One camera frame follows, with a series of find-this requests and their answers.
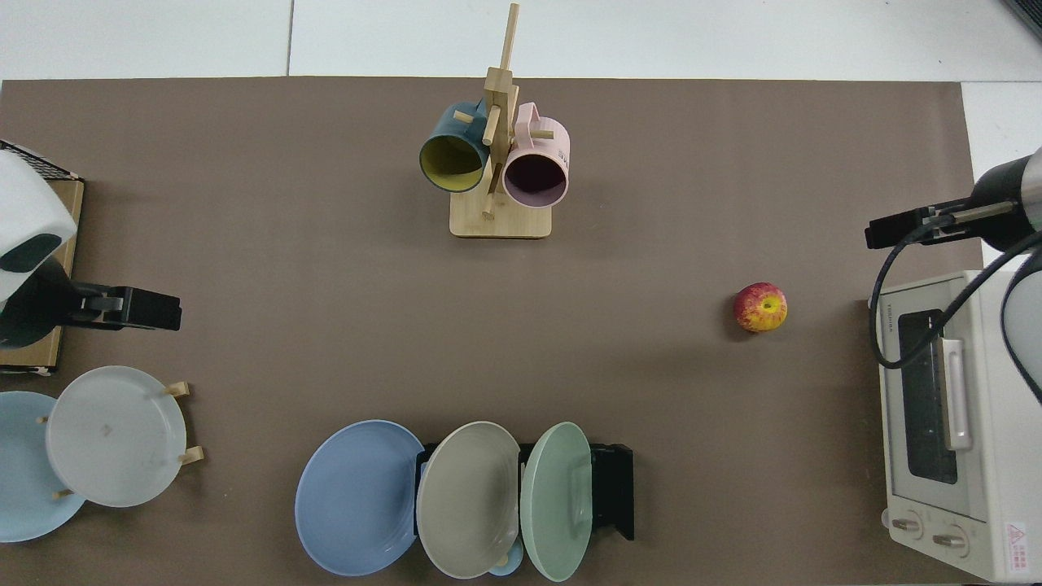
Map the pink cup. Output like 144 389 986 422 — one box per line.
501 102 571 207

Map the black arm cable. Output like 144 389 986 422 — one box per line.
869 213 1042 371

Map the black dish rack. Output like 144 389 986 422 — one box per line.
415 442 635 542

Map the pale toaster oven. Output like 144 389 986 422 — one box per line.
867 269 1042 584

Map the dark grey equipment edge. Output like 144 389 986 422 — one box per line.
1003 0 1042 42

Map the beige grey plate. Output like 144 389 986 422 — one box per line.
416 421 522 579

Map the brown table cloth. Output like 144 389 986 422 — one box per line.
0 77 986 586

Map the wooden cup stand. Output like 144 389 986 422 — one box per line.
449 2 554 239

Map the wooden peg plate rack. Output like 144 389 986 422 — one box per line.
37 381 204 499

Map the light blue plate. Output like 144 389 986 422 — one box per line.
0 391 87 544

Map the red yellow apple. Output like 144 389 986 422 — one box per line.
733 282 788 334

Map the dark teal cup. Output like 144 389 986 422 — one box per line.
419 100 491 194

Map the green plate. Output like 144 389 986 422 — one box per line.
521 421 593 583

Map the wire basket with wooden floor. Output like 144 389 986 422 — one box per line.
0 140 85 377

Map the small blue round thing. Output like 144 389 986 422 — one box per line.
488 541 526 577

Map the pale grey plate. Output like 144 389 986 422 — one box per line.
46 365 187 509

